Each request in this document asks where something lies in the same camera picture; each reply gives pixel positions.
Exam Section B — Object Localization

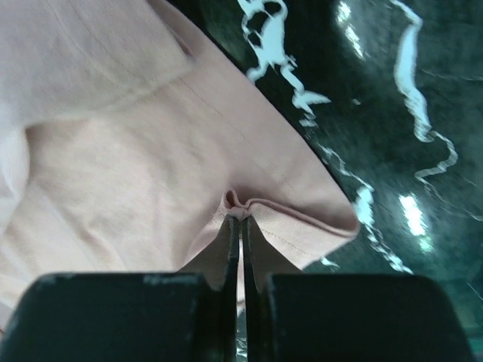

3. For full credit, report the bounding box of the pink t shirt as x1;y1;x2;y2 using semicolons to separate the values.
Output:
1;1;359;326

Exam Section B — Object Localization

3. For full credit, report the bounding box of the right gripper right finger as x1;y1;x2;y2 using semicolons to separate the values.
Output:
241;217;474;361

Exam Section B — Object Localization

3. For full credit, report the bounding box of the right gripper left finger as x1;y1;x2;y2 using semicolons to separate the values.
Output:
1;216;239;361

